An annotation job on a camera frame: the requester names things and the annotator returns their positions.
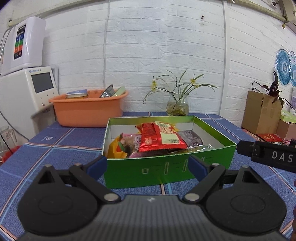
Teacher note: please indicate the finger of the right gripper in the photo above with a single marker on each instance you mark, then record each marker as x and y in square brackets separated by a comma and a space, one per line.
[245, 148]

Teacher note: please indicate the blue paper fan decoration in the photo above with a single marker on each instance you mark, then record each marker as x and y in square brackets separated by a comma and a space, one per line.
[285, 67]

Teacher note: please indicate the white screen appliance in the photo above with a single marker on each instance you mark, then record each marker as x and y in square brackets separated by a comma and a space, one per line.
[25, 100]

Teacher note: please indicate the person right hand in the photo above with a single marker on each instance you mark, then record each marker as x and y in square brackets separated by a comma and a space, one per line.
[293, 235]

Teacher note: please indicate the white water purifier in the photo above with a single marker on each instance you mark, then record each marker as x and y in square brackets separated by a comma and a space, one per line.
[24, 46]

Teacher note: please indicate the brown paper bag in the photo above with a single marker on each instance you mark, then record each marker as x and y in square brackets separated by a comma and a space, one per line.
[262, 113]

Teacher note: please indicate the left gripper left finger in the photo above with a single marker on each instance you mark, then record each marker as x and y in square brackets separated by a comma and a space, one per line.
[59, 202]

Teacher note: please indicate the green cardboard box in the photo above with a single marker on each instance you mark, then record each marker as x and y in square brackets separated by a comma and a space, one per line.
[150, 171]

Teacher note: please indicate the glass vase with flowers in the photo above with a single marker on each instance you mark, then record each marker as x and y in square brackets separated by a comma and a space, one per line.
[178, 90]

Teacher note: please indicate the dark purple snack packet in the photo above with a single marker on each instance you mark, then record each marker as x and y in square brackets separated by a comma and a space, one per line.
[191, 139]

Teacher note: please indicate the red snack packet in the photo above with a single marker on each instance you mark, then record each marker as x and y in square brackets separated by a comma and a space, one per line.
[159, 136]

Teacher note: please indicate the pink pumpkin seed packet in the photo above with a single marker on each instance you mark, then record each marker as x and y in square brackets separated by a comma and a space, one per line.
[131, 143]

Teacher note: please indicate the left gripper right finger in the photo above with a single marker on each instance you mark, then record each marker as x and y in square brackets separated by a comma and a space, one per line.
[238, 201]

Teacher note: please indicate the dark purple potted plant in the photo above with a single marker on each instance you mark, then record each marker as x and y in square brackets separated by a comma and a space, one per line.
[272, 90]

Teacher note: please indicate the orange snack packet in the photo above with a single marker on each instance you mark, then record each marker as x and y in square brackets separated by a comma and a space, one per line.
[116, 149]

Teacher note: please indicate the orange plastic basin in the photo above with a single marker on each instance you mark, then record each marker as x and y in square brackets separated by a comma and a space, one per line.
[90, 112]

